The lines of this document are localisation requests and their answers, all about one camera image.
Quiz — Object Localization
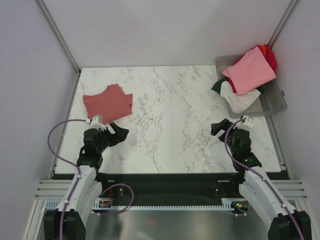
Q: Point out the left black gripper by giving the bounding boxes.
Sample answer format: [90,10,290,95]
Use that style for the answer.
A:
[96,122,128,154]

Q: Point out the white and green t-shirt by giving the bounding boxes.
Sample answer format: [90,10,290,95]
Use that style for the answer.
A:
[211,77,261,114]

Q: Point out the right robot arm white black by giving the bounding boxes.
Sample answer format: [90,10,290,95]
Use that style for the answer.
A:
[210,116,312,240]

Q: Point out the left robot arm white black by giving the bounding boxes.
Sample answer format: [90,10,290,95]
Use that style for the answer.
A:
[43,120,129,240]

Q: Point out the folded salmon red t-shirt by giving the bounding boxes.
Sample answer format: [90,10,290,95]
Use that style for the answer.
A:
[82,84,133,125]

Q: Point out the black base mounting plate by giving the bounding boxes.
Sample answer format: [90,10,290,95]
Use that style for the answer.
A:
[96,172,245,206]

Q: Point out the clear grey plastic bin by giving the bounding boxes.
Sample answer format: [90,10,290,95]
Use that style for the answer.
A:
[214,55,287,118]

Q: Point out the pink t-shirt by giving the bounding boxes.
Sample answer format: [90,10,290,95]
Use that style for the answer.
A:
[221,49,277,96]

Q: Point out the orange t-shirt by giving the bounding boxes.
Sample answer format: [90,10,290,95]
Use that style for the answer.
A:
[258,45,267,57]

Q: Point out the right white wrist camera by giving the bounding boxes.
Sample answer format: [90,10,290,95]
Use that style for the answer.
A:
[238,115,254,131]

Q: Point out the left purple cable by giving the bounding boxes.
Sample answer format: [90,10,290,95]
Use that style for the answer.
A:
[47,119,135,240]

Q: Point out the white slotted cable duct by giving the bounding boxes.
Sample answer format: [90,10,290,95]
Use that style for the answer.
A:
[46,197,248,210]

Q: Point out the aluminium extrusion rail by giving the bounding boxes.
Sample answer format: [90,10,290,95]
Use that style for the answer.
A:
[35,179,72,200]

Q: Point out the right aluminium frame post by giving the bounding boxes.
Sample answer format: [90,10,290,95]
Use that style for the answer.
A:
[267,0,300,50]

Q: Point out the aluminium frame post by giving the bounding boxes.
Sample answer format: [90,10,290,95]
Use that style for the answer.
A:
[34,0,81,75]
[267,0,300,50]

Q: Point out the left aluminium frame post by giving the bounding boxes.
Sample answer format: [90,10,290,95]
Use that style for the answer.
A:
[34,0,81,75]

